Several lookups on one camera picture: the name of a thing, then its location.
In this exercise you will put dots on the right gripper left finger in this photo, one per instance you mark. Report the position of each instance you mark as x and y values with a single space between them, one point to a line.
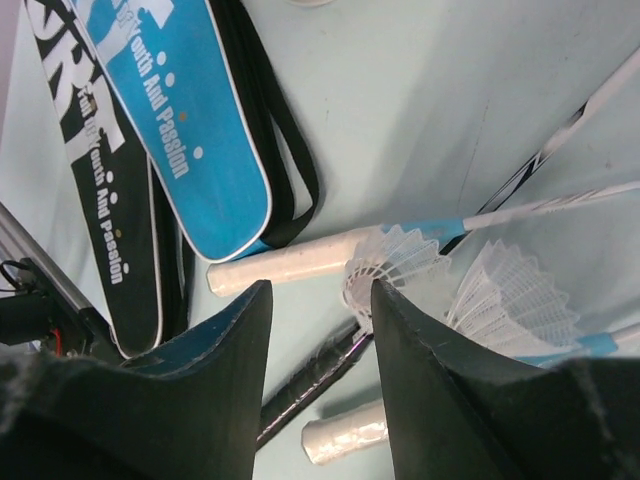
188 409

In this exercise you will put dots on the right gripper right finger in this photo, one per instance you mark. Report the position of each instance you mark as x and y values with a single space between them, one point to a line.
457 410

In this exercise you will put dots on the shuttlecock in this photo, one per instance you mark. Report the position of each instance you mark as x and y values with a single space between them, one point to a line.
507 304
405 259

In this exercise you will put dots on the blue racket bag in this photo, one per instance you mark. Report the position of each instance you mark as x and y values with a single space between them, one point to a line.
168 67

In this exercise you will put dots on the blue white racket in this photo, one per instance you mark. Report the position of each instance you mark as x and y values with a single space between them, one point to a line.
326 440

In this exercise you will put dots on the black racket bag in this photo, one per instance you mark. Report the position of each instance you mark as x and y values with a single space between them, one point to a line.
139 248

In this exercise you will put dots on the white racket left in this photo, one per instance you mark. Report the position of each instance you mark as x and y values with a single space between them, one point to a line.
330 254

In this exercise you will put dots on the white black racket right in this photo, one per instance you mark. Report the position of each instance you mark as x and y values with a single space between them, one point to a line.
609 88

